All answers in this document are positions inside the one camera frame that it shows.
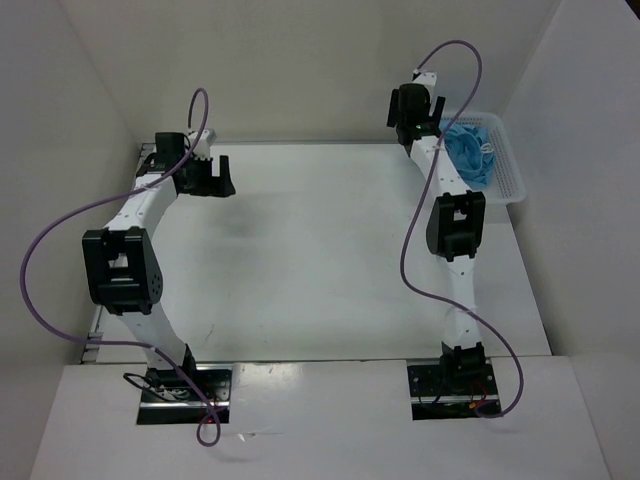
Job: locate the light blue shorts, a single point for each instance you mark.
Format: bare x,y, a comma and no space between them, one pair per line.
472,154

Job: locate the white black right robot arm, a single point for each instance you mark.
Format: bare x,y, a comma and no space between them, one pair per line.
453,232

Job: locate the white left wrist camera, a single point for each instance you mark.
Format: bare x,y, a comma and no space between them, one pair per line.
201,143

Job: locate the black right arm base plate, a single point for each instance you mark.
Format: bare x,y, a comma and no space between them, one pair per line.
434,398

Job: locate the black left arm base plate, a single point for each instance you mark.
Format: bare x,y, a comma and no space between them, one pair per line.
173,402

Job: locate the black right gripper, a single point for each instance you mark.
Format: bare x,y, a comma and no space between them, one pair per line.
394,113

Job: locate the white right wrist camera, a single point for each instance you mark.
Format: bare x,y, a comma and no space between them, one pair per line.
426,78

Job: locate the white perforated plastic basket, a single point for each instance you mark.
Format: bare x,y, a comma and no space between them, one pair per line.
506,185

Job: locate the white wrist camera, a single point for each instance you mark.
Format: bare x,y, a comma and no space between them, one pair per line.
201,143
426,78

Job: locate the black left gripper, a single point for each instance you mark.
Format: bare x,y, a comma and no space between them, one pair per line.
213,185

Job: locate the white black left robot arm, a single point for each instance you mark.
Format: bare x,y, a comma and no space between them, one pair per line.
154,194

